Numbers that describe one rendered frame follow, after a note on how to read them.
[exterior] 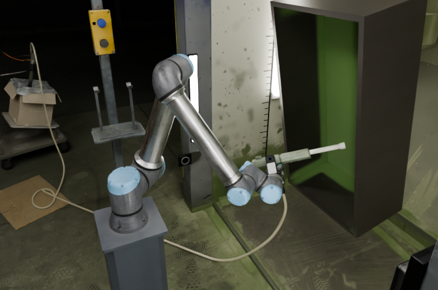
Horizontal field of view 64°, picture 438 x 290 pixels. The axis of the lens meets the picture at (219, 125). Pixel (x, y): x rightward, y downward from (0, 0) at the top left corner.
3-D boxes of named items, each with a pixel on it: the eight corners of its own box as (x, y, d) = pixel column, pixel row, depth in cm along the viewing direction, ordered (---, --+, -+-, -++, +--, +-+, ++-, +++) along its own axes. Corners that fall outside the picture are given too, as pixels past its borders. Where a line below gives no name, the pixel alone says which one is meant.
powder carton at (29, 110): (-1, 110, 354) (2, 72, 345) (44, 112, 383) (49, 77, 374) (11, 128, 317) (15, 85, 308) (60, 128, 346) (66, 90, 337)
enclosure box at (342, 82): (327, 161, 248) (323, -16, 187) (401, 209, 200) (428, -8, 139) (287, 182, 237) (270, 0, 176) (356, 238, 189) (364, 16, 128)
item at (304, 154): (261, 198, 189) (249, 159, 186) (261, 195, 194) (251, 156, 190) (354, 182, 175) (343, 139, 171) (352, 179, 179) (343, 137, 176)
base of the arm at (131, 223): (113, 238, 163) (110, 221, 158) (106, 214, 178) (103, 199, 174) (152, 226, 170) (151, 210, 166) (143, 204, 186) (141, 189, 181)
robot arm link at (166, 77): (154, 61, 129) (254, 203, 139) (170, 54, 140) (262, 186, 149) (135, 77, 136) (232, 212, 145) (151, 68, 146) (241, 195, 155)
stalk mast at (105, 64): (128, 209, 281) (100, -8, 211) (130, 214, 276) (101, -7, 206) (121, 211, 279) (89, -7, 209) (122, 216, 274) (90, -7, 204)
